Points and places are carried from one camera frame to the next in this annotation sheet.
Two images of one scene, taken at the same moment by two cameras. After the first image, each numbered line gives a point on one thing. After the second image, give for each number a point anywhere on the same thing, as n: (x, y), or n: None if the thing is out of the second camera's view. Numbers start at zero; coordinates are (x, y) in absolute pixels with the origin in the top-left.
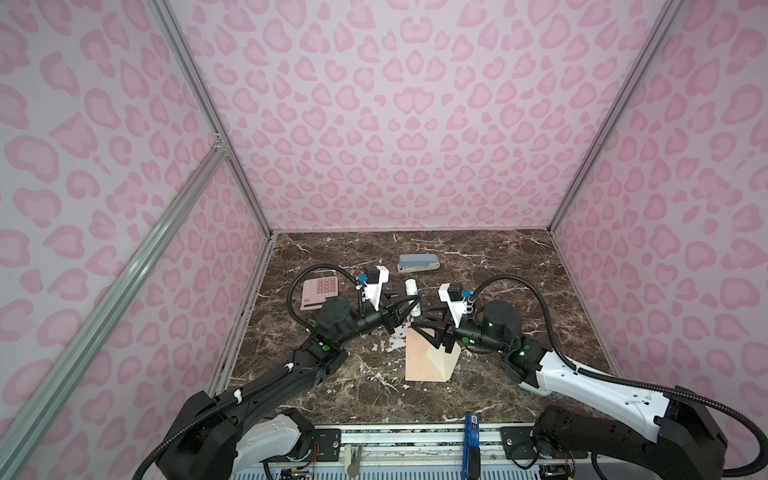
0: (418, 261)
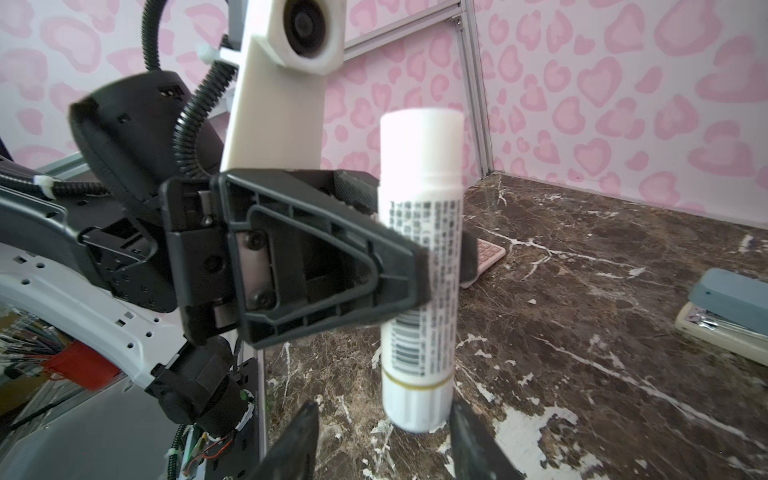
0: (728, 309)
